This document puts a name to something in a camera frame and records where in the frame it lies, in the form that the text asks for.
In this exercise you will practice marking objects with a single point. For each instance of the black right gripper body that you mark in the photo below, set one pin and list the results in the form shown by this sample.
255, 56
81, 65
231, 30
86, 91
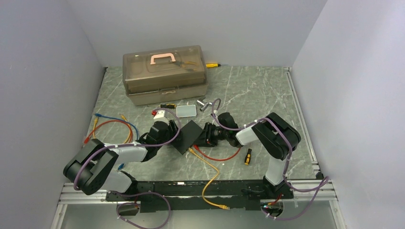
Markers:
213, 134

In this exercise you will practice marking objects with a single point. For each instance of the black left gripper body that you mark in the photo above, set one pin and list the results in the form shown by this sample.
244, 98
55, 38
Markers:
171, 133

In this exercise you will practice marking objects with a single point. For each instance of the black network switch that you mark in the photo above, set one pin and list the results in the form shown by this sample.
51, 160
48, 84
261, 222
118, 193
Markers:
187, 136

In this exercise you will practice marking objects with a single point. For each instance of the small white switch box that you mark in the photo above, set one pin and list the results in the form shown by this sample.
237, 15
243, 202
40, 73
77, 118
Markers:
183, 111

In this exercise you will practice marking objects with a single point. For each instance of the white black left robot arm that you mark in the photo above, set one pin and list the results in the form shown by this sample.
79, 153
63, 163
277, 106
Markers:
92, 168

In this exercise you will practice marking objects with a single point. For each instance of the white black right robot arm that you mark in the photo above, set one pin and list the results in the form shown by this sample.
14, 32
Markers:
278, 138

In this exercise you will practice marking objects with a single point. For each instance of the black yellow screwdriver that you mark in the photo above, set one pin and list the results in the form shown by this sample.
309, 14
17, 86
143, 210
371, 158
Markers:
167, 106

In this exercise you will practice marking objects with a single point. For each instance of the chrome socket adapter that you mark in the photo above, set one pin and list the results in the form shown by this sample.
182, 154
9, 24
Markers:
203, 105

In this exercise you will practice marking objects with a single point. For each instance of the black orange stubby screwdriver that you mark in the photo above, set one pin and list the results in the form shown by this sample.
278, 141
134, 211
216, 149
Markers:
248, 157

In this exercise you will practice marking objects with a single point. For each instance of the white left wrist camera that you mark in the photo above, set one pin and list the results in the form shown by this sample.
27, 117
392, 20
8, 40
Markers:
160, 116

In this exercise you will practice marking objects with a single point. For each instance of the brown translucent toolbox pink handle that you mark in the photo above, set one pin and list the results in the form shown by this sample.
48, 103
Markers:
164, 75

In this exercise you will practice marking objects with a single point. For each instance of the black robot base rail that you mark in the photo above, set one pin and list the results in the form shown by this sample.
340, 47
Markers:
249, 194

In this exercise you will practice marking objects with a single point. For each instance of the yellow handled screwdriver by wall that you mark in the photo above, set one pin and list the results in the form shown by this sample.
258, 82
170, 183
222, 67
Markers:
212, 65

